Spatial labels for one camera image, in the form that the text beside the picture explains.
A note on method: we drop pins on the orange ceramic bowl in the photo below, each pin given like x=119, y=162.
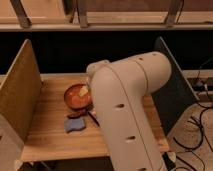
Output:
x=73, y=100

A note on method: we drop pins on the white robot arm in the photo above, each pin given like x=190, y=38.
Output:
x=117, y=89

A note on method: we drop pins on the yellow sponge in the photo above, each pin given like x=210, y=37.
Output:
x=83, y=91

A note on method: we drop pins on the brown chocolate bar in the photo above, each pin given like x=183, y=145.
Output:
x=76, y=114

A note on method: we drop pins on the blue sponge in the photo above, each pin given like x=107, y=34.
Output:
x=76, y=124

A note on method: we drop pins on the right dark side panel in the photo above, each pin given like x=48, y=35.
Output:
x=176, y=96

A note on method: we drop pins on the left wooden side panel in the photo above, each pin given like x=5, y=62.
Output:
x=20, y=89

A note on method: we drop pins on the wooden shelf rail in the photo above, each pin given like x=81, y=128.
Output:
x=105, y=15

